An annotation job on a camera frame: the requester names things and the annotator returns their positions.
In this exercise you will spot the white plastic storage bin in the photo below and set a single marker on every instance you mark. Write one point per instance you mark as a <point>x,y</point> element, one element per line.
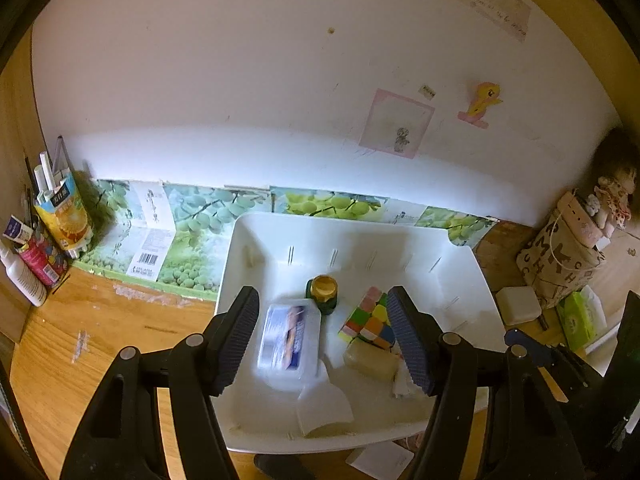
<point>280,250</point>

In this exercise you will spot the white squeeze bottle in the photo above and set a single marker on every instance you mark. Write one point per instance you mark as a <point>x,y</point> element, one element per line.
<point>22,280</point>

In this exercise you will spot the white crumpled tissue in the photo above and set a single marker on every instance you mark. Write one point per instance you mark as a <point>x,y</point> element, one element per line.
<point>400,385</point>

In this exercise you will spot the small plush doll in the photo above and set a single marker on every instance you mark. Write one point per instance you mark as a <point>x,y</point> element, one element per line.
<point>615,195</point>

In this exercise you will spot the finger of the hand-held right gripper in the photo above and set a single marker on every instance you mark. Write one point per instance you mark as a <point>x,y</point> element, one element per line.
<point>535,355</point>

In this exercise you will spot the yellow pony wall sticker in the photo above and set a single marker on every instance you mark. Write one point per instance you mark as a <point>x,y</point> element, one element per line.
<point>482,100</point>

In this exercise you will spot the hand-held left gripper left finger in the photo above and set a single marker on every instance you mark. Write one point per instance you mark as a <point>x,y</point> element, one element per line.
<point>237,345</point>

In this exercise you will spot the dark jar with gold lid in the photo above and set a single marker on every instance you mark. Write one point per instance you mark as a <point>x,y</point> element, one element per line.
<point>322,290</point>

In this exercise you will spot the small white tube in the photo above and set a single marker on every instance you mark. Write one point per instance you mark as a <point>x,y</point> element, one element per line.
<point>17,230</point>

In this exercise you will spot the beige rectangular block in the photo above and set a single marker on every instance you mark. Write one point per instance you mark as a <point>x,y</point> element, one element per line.
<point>370,362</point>

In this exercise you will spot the small white rounded box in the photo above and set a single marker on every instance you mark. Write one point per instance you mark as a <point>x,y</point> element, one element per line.
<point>517,305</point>

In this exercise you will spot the multicoloured puzzle cube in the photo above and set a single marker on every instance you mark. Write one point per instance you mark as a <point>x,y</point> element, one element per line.
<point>365,322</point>

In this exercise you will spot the white paper slip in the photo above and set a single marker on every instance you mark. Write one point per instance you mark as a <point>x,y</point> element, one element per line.
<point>380,457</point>

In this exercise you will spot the pink can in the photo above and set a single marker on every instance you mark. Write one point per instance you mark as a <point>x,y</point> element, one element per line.
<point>40,260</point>

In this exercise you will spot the beige letter-print tote bag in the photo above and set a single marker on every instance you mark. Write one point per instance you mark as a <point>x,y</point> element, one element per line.
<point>555,260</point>

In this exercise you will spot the yellow juice carton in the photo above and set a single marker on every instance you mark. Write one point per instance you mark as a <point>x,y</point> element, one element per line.
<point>67,215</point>

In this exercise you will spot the bundle of pens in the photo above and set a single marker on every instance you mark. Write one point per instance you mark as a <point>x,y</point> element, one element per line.
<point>46,170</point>

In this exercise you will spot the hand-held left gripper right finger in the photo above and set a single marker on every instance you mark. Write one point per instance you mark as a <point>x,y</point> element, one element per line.
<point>410,345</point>

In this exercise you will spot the green tissue packet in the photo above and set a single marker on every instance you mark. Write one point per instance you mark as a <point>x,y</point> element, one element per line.
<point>580,322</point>

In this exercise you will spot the small pale wall sticker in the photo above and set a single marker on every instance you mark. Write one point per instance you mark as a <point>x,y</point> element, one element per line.
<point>427,91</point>

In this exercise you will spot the pink square wall sticker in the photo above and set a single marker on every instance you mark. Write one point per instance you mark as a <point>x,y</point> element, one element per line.
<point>385,120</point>

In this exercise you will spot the pale paper wall note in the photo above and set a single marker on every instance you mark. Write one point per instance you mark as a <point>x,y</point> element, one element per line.
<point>495,0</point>

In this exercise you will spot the grape-print paper strip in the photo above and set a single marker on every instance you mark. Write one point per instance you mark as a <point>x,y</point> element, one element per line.
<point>195,220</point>

